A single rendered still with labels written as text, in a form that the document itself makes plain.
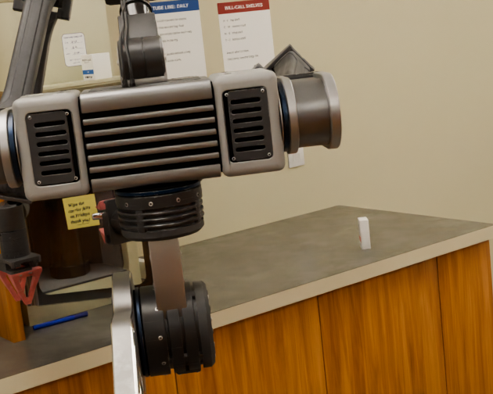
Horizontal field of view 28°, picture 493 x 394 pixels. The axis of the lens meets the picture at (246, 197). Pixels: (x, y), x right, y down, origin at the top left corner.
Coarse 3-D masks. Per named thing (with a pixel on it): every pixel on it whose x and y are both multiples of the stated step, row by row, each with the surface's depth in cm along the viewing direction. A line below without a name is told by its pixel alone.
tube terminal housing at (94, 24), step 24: (96, 0) 241; (0, 24) 227; (72, 24) 238; (96, 24) 242; (0, 48) 228; (96, 48) 242; (0, 72) 228; (48, 72) 235; (72, 72) 239; (24, 288) 236; (24, 312) 238; (48, 312) 240; (72, 312) 244
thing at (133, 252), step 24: (96, 192) 232; (48, 216) 232; (48, 240) 233; (72, 240) 233; (96, 240) 233; (48, 264) 234; (72, 264) 234; (96, 264) 234; (120, 264) 235; (144, 264) 235; (48, 288) 235; (72, 288) 235; (96, 288) 235
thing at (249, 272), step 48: (240, 240) 307; (288, 240) 300; (336, 240) 292; (384, 240) 286; (432, 240) 279; (480, 240) 287; (240, 288) 250; (288, 288) 245; (336, 288) 255; (0, 336) 232; (48, 336) 228; (96, 336) 223; (0, 384) 202
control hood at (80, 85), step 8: (88, 80) 235; (96, 80) 230; (104, 80) 232; (112, 80) 232; (120, 80) 234; (48, 88) 223; (56, 88) 224; (64, 88) 226; (72, 88) 227; (80, 88) 228; (88, 88) 230; (0, 96) 225
